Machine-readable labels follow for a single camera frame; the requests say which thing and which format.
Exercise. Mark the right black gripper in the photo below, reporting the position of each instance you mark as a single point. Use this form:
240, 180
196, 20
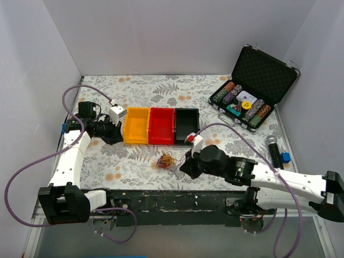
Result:
190, 165

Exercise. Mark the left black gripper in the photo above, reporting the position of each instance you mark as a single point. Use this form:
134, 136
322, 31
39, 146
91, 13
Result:
113, 133

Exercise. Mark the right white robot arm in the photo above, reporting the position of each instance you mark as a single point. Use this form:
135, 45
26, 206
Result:
269, 188

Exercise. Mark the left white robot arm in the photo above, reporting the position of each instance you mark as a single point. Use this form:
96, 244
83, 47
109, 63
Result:
62, 200

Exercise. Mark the yellow plastic bin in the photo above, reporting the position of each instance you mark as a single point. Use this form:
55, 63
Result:
136, 126

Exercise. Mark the floral table mat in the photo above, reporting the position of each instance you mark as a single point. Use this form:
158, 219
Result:
134, 167

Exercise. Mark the black plastic bin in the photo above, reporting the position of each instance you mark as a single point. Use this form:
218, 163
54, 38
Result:
186, 122

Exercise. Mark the red plastic bin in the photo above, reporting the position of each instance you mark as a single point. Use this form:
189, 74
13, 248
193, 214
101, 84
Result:
161, 126

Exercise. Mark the yellow dealer chip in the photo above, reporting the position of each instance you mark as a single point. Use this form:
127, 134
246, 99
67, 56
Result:
246, 105

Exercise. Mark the black microphone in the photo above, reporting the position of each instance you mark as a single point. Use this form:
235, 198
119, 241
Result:
272, 145

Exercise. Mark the blue toy block right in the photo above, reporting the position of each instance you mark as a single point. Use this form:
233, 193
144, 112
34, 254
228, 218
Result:
285, 157

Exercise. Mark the black poker chip case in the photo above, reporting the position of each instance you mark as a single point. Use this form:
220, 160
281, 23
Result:
259, 78

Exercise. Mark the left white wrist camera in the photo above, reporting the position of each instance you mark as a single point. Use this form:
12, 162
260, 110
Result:
116, 112

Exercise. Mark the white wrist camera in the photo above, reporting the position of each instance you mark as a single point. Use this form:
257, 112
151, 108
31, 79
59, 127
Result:
116, 112
196, 141

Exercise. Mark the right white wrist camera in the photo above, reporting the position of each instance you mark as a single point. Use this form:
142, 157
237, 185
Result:
196, 141

